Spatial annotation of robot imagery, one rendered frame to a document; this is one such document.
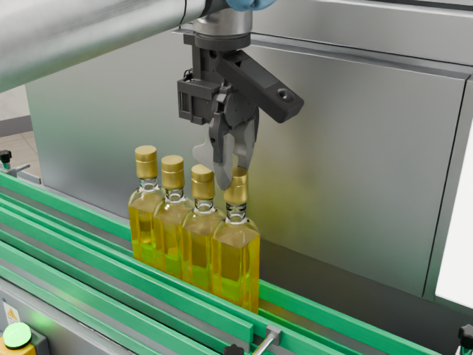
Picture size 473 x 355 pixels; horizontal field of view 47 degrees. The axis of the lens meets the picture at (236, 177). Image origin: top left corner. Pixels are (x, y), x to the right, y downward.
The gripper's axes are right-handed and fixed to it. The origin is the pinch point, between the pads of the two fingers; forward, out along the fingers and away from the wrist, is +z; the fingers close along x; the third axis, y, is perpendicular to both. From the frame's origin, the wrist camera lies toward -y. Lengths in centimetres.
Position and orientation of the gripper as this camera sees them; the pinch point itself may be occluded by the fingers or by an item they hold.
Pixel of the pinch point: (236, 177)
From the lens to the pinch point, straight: 77.3
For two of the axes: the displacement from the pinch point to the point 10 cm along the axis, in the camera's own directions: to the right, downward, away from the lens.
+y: -8.2, -2.6, 5.0
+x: -5.7, 3.8, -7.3
